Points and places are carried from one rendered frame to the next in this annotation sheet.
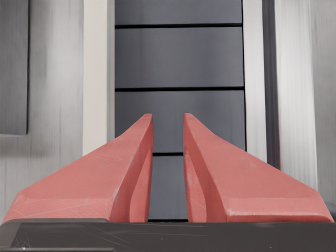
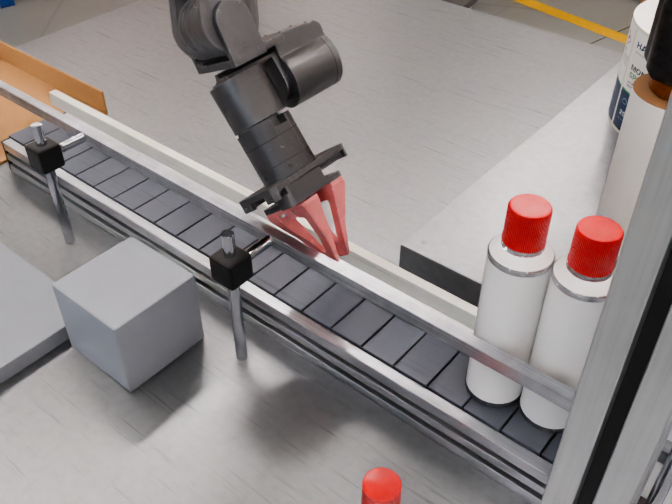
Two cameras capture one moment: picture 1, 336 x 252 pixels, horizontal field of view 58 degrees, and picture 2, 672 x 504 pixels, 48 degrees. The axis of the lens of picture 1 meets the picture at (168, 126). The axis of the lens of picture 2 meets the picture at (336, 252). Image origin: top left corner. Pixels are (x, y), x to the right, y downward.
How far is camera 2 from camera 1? 0.68 m
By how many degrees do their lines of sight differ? 52
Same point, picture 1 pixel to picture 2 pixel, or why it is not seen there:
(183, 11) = (389, 330)
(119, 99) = not seen: hidden behind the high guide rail
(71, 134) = not seen: hidden behind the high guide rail
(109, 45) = (389, 274)
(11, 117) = (407, 265)
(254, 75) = (332, 337)
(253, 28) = (355, 351)
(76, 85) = not seen: hidden behind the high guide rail
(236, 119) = (319, 317)
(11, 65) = (432, 277)
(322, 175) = (245, 374)
